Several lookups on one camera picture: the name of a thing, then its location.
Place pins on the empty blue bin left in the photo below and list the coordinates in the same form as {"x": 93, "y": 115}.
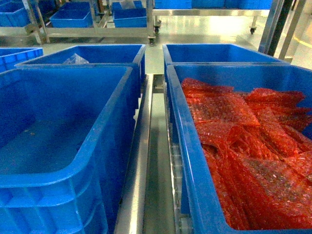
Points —
{"x": 65, "y": 140}

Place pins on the empty blue bin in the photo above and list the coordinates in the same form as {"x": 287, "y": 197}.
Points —
{"x": 225, "y": 64}
{"x": 65, "y": 140}

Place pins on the empty blue bin behind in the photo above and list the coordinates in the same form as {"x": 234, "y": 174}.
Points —
{"x": 225, "y": 64}

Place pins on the clear plastic bag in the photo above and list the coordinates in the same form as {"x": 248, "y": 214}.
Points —
{"x": 76, "y": 59}

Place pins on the blue bin with plastic bag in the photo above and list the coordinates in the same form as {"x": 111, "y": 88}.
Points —
{"x": 129, "y": 55}

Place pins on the blue bin with red wrap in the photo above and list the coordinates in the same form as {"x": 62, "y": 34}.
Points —
{"x": 205, "y": 210}

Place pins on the red bubble wrap sheets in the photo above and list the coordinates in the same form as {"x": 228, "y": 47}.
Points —
{"x": 258, "y": 157}

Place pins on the stainless steel shelf rack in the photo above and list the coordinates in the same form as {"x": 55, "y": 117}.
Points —
{"x": 147, "y": 205}

